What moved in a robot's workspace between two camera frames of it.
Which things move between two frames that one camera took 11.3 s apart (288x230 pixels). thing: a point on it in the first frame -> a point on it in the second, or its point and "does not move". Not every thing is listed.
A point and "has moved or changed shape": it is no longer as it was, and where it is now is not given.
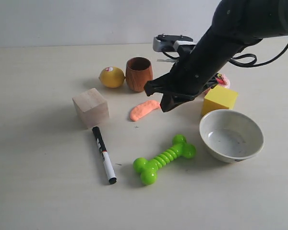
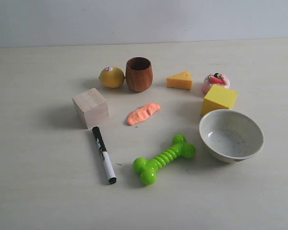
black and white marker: x=112 y=178 does not move
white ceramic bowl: x=231 y=136 does not move
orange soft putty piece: x=143 y=109 has moved or changed shape
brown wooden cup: x=139 y=70 does not move
